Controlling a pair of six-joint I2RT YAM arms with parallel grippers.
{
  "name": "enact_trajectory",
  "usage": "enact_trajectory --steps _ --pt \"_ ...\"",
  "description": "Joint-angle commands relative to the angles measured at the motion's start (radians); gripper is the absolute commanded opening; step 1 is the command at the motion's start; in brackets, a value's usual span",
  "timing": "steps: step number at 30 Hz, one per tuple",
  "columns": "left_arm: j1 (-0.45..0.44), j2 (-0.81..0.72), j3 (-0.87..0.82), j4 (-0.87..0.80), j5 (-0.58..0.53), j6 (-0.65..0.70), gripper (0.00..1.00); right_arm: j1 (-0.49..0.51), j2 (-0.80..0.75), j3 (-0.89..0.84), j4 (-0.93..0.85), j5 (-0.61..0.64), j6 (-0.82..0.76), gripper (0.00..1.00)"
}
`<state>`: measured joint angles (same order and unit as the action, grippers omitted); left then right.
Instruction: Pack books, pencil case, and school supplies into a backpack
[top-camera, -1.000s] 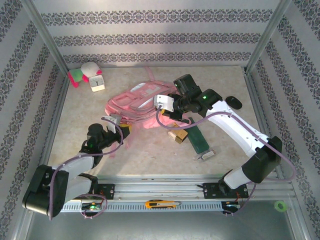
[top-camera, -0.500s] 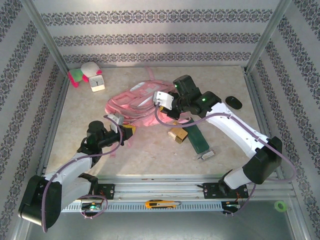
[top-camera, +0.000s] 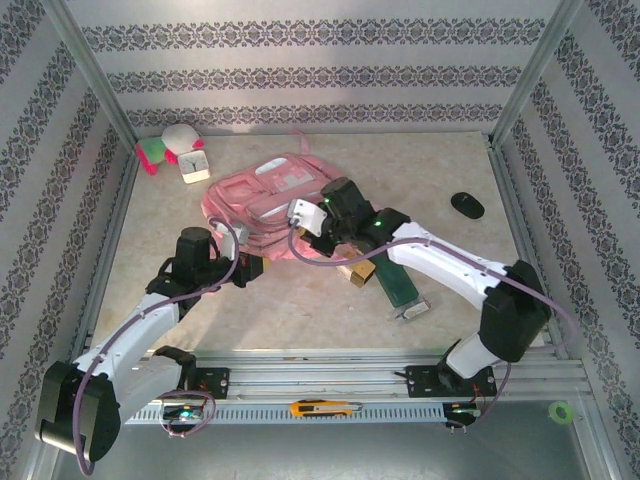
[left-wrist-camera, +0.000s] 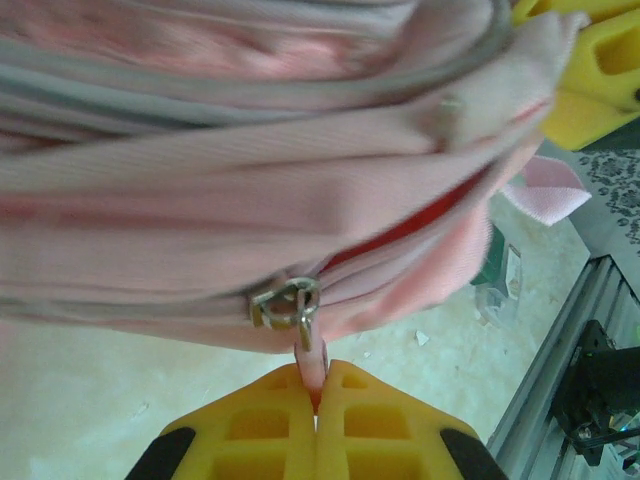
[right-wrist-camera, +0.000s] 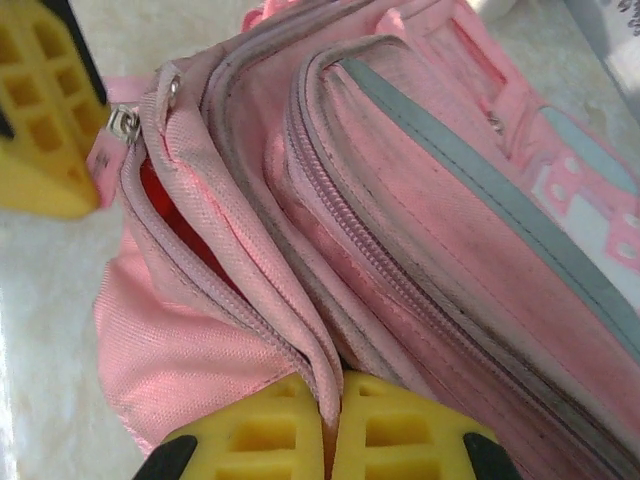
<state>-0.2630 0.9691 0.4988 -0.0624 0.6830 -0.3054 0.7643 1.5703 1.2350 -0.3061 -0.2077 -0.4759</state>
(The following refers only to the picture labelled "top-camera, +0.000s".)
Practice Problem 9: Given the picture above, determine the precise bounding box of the gold wooden block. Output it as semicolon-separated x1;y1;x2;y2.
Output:
337;257;376;289

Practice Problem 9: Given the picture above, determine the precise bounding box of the pink backpack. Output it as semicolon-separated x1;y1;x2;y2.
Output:
199;132;351;264

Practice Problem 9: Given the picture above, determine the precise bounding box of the dark green pencil case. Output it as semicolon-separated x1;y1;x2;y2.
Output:
374;252;419;307

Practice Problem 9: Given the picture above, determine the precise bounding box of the small silver metal object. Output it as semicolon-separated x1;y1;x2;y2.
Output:
389;298;431;322

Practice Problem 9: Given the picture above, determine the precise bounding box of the white square alarm clock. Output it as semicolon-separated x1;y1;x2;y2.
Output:
178;148;210;185

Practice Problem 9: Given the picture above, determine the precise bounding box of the black computer mouse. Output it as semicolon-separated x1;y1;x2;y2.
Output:
450;192;485;220

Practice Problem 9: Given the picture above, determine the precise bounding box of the white pink green plush toy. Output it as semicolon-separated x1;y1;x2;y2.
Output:
135;123;206;176

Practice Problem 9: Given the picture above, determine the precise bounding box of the small lit circuit board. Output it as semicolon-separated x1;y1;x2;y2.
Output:
163;405;206;422
442;402;482;419

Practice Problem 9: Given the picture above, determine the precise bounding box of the yellow black utility knife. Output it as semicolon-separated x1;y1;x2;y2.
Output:
289;398;364;419

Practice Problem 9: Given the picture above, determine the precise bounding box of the green tape roll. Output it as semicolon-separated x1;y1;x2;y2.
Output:
548;401;575;425

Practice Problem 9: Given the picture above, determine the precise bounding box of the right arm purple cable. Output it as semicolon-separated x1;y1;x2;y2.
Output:
288;217;577;436

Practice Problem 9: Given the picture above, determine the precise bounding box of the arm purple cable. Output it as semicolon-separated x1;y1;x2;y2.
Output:
77;217;240;476
288;217;577;436

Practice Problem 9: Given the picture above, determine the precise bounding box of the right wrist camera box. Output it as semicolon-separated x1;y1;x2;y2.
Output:
288;198;329;237

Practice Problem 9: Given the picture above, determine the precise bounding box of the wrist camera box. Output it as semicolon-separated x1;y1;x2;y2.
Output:
215;222;251;262
288;198;329;237

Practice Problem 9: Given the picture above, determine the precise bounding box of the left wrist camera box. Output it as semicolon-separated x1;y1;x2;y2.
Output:
215;222;251;262

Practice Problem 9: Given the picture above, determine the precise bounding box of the aluminium side rail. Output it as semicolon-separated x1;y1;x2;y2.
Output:
487;134;569;359
69;144;139;361

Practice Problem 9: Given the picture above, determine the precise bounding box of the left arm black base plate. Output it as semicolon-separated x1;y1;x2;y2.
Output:
192;367;231;401

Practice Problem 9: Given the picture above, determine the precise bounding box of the aluminium mounting rail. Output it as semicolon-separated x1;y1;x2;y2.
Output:
47;349;589;401

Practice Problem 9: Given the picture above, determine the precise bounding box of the slotted grey cable duct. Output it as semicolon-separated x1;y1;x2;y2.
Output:
124;402;481;426

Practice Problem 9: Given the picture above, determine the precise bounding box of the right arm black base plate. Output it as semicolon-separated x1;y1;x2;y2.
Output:
403;364;499;400

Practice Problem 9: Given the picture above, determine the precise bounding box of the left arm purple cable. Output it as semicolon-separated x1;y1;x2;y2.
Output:
77;217;240;476

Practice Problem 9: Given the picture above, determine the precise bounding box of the aluminium frame post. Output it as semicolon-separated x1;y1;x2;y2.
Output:
489;0;586;146
42;0;139;149

